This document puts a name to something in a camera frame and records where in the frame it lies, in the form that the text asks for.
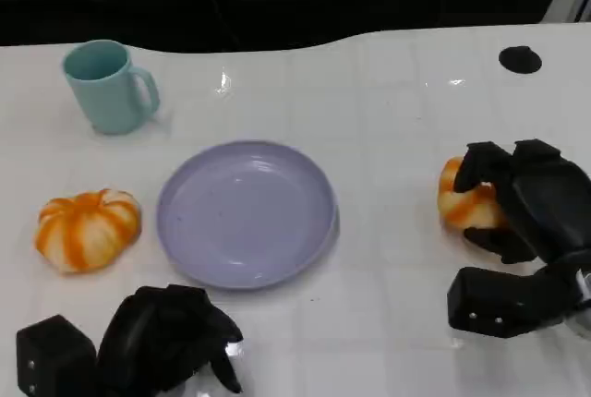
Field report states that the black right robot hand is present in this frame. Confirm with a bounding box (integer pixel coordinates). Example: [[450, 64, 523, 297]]
[[454, 138, 591, 265]]

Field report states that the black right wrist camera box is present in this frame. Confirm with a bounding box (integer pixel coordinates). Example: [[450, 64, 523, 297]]
[[446, 251, 584, 339]]

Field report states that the pale green mug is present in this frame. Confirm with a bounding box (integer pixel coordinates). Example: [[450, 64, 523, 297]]
[[62, 39, 162, 135]]

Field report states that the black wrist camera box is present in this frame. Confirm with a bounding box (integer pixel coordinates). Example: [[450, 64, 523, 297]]
[[446, 251, 584, 339], [16, 314, 98, 397]]

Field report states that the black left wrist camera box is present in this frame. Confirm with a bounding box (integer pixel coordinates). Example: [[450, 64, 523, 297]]
[[16, 314, 98, 397]]

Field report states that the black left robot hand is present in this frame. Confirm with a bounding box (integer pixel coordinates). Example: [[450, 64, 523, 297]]
[[95, 283, 245, 397]]

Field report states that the lilac plate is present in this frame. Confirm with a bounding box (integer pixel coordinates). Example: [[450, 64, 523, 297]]
[[155, 139, 340, 291]]

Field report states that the black round table grommet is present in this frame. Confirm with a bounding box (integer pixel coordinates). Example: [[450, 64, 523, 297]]
[[498, 45, 543, 75]]

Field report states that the orange and white bread roll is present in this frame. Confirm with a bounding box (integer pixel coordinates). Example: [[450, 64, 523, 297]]
[[34, 188, 142, 275], [437, 155, 509, 231]]

